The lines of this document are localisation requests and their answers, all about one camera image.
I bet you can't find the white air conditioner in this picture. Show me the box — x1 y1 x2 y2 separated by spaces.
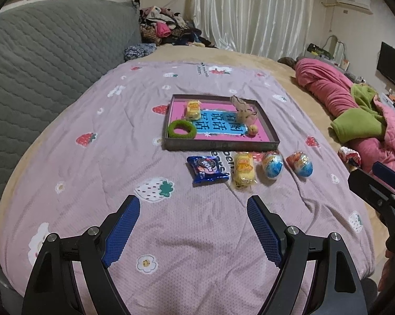
335 0 372 10

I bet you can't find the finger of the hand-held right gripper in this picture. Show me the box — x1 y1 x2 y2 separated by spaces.
347 169 393 209
372 161 395 192

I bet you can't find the white television cabinet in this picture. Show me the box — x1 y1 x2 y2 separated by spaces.
380 88 395 112

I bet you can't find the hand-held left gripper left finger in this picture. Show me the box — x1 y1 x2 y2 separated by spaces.
22 194 141 315

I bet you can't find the blue cookie packet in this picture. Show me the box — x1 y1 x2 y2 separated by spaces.
186 156 230 187

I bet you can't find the curved metal chair frame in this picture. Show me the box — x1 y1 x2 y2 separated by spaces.
324 35 347 61

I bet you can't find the yellow cake packet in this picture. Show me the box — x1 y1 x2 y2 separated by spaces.
232 151 259 189
185 101 202 120

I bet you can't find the person's right hand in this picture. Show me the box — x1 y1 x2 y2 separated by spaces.
378 250 395 292

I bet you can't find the green fuzzy hair ring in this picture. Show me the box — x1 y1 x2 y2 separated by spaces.
167 120 197 139

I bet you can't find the blue and red toy egg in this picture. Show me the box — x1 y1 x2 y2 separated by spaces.
285 152 314 178
261 151 284 180

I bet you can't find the purple strawberry print blanket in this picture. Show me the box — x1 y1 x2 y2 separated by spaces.
0 61 377 315

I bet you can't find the grey quilted headboard cover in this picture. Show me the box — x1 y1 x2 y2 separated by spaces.
0 0 142 266

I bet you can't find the white sheer curtain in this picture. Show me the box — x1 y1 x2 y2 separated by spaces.
181 0 316 61

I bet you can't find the dark green bag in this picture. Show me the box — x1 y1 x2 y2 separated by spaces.
307 43 332 58

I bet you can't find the black flat television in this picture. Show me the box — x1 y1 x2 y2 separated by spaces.
376 41 395 96

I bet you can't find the pile of clothes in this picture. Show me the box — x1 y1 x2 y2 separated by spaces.
138 6 218 48

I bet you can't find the pink and blue book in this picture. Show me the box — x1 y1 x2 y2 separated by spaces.
168 100 270 141

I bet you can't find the beige bed sheet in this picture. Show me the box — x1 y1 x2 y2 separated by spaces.
0 44 395 270

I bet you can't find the pink quilt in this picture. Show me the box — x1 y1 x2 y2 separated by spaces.
294 57 395 184

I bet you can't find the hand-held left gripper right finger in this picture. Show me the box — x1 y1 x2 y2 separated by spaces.
247 195 362 315

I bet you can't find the dark blue patterned cloth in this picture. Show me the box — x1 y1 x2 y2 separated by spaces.
123 43 158 61

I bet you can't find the green fleece blanket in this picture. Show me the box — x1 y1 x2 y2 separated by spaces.
330 83 387 143

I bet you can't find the shallow dark cardboard tray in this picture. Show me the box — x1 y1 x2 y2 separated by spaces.
161 93 281 151

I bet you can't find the small red white printed pouch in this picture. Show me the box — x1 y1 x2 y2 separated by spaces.
338 147 361 171

